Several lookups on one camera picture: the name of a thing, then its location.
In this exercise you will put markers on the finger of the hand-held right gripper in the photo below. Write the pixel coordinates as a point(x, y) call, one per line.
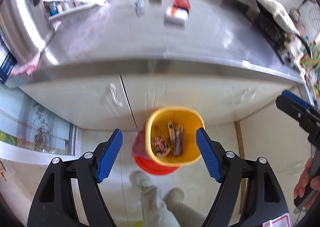
point(300, 109)

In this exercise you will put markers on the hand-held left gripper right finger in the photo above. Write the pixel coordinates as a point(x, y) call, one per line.
point(208, 154)

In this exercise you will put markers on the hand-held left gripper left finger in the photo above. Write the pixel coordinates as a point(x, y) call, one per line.
point(110, 156)

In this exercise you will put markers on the dark striped wrapper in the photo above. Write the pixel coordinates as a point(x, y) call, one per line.
point(178, 140)

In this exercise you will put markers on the yellow plastic bin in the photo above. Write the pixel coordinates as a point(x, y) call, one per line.
point(190, 126)

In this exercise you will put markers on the person's right hand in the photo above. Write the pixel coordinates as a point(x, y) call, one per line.
point(303, 182)

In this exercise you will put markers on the red bucket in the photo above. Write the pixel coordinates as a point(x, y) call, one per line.
point(155, 167)

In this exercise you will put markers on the pile of colourful toys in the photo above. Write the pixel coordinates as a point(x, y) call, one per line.
point(311, 64)

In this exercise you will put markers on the person's trouser leg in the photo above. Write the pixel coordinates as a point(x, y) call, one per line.
point(157, 207)

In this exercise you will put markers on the black bag with clutter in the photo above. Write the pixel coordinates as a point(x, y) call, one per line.
point(272, 26)

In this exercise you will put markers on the pale crumpled cloth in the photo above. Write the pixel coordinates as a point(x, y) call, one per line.
point(280, 14)

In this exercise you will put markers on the pink cloth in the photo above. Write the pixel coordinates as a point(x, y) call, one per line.
point(25, 66)

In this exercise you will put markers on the dark blue labelled can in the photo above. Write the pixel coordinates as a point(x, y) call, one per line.
point(5, 61)

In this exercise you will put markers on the orange white medicine box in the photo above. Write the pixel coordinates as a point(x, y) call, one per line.
point(176, 15)

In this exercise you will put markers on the white rack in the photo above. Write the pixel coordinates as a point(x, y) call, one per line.
point(72, 9)

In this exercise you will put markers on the red snack packet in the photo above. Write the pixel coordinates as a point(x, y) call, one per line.
point(181, 2)

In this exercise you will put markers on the blue toothpaste box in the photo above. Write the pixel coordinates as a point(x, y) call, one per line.
point(139, 4)

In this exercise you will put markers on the blue labelled bottle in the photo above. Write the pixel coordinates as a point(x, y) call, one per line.
point(53, 9)

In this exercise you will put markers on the row of small bottles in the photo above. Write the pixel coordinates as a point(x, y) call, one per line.
point(67, 4)

